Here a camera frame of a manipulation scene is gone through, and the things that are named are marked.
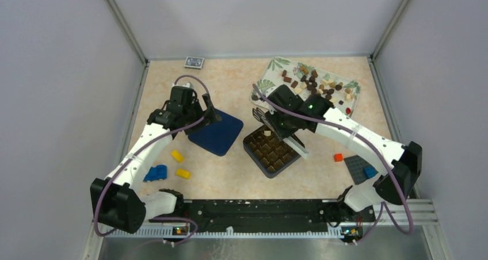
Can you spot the yellow brick lower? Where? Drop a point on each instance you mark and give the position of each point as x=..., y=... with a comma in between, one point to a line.
x=183, y=173

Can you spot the blue toy car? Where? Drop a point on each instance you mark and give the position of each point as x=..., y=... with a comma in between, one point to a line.
x=157, y=173

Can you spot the yellow brick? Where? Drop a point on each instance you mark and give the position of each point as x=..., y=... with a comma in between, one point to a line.
x=177, y=156
x=183, y=173

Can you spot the orange red cube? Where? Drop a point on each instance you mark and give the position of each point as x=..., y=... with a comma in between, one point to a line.
x=338, y=157

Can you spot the playing card deck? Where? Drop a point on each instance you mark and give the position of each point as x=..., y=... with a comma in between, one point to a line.
x=194, y=62

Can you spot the blue lego brick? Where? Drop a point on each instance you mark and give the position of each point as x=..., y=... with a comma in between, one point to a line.
x=370, y=172

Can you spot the metal serving tongs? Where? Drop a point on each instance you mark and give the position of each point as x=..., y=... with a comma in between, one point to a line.
x=297, y=146

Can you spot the leaf patterned tray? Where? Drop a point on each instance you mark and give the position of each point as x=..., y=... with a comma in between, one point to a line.
x=305, y=80

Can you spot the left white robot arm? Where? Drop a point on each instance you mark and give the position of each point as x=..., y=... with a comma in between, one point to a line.
x=115, y=198

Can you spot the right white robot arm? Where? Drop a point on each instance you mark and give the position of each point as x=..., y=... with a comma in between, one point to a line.
x=398, y=165

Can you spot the dark blue chocolate box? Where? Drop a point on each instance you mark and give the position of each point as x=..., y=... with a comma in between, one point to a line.
x=271, y=155

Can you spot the grey lego baseplate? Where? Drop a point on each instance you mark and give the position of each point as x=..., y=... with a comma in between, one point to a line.
x=355, y=165

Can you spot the dark blue box lid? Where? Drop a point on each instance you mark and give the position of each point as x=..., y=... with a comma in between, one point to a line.
x=218, y=137

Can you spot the yellow brick upper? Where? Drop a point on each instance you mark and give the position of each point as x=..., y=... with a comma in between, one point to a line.
x=177, y=156

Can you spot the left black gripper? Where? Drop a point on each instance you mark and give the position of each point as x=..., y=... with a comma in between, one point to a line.
x=211, y=115

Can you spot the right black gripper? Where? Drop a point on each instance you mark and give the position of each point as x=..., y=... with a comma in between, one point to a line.
x=272, y=117

